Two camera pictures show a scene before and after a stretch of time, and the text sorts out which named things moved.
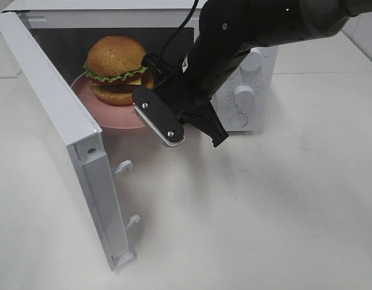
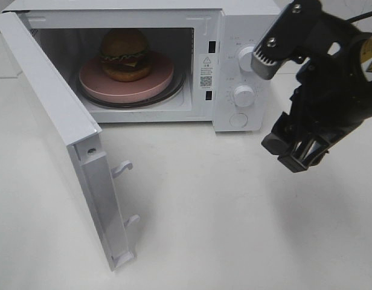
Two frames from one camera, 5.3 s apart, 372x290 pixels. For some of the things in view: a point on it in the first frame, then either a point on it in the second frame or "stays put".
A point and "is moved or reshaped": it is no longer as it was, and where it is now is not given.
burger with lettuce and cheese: x=115 y=66 is moved or reshaped
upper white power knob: x=253 y=61 stays put
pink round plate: x=124 y=116 → x=94 y=80
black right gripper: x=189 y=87 → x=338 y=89
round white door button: x=238 y=119 stays put
